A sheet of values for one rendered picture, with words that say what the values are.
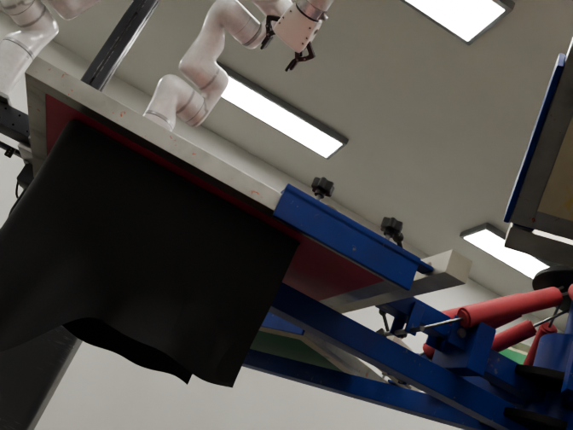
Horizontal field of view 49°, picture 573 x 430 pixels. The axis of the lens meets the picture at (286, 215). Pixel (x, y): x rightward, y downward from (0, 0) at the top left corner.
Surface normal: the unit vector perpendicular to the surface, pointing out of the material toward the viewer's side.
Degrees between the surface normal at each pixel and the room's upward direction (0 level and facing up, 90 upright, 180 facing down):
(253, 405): 90
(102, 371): 90
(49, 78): 90
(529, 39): 180
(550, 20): 180
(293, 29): 145
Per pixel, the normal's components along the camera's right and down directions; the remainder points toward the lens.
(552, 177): -0.40, 0.47
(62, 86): 0.34, -0.25
